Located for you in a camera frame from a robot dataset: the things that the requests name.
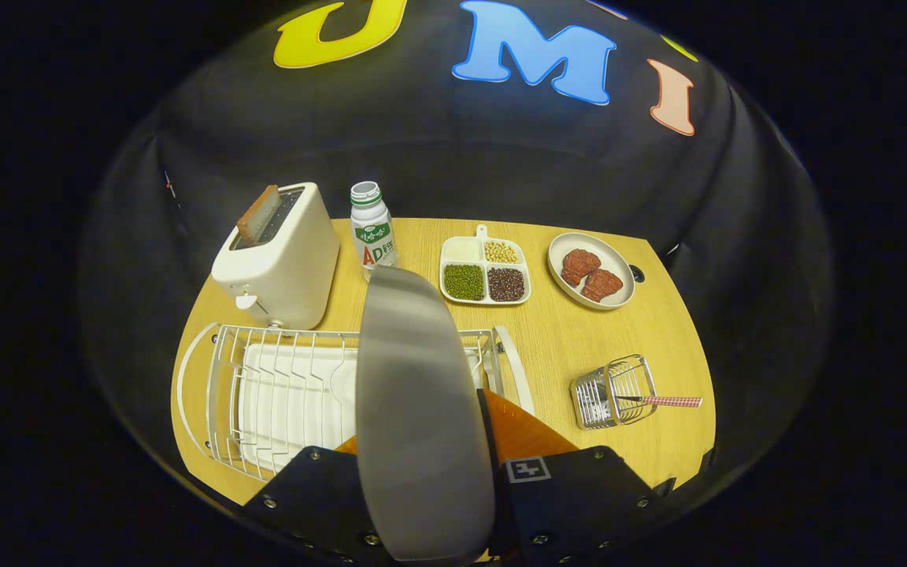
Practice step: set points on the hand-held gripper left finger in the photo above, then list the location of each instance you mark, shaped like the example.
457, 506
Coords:
312, 496

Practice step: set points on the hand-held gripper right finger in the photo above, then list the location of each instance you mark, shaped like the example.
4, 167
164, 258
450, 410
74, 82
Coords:
571, 504

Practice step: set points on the beige round plate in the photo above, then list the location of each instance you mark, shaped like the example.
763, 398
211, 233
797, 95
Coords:
422, 409

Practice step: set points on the beige dish with meat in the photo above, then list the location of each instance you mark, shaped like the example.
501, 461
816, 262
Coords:
616, 256

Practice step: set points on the white ribbed drip tray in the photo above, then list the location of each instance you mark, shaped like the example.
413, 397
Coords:
288, 402

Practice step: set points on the red meat patty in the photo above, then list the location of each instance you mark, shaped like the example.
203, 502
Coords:
603, 286
579, 266

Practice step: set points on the pile of dark red beans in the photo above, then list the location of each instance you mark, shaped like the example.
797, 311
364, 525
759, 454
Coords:
506, 284

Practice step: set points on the white toaster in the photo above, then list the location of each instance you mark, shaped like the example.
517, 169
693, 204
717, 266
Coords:
288, 268

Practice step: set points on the pile of green beans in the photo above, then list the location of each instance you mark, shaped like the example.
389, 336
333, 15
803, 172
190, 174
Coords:
464, 282

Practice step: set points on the white divided snack tray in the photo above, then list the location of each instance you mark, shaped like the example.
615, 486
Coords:
486, 266

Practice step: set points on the pile of yellow soybeans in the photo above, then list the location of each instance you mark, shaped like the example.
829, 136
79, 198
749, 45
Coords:
501, 252

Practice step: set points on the white bottle with green label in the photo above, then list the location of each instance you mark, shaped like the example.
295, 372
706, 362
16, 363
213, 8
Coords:
371, 236

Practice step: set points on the brown toast slice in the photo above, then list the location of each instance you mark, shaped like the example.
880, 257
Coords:
258, 216

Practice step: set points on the black backdrop cloth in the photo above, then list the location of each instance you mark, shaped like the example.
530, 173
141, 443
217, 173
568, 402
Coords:
501, 157

